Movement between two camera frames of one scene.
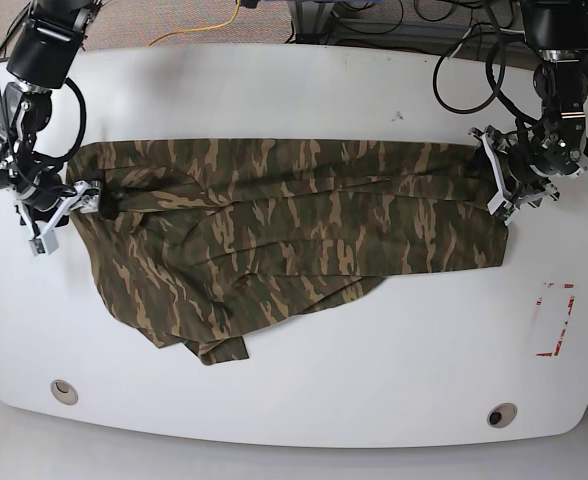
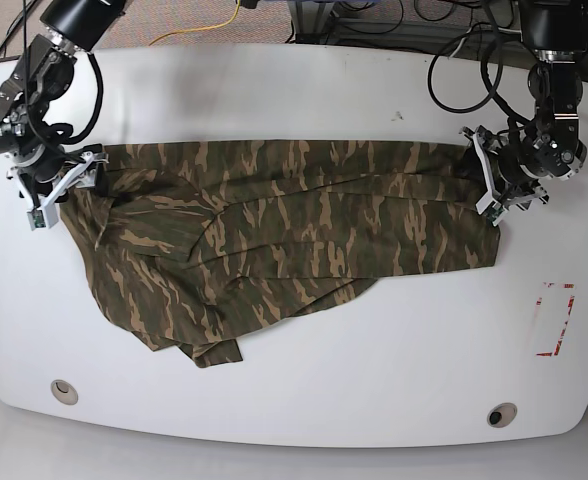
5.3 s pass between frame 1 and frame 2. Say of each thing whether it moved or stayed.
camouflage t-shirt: stayed
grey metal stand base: stayed
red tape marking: stayed
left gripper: moved
